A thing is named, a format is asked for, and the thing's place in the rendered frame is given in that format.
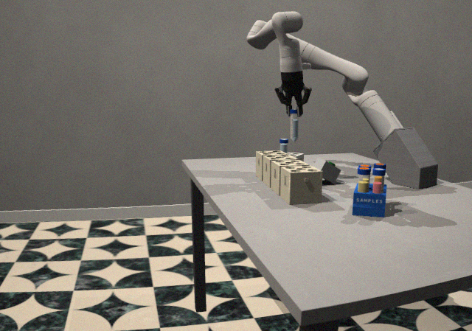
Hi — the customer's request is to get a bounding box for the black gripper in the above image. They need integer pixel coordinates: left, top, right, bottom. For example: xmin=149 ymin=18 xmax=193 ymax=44
xmin=275 ymin=71 xmax=312 ymax=116

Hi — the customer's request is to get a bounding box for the blue sample tube rack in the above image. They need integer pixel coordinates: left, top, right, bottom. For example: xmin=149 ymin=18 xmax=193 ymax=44
xmin=353 ymin=183 xmax=386 ymax=217

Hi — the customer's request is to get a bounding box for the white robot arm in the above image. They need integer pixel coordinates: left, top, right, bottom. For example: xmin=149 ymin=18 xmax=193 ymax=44
xmin=247 ymin=12 xmax=403 ymax=142

